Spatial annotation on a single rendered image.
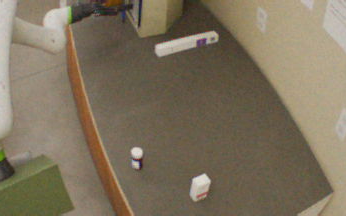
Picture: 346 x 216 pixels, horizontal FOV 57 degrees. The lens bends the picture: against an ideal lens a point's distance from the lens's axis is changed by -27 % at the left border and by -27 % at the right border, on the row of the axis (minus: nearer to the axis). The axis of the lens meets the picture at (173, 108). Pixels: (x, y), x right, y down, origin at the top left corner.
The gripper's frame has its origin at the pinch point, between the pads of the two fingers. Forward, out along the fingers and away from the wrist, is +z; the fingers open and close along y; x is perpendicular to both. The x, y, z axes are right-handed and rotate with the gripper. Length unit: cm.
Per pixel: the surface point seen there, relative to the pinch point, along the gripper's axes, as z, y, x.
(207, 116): 13, -55, 20
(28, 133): -66, 45, 114
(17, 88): -73, 99, 114
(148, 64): 3.3, -23.6, 20.4
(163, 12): 15.3, -5.3, 7.9
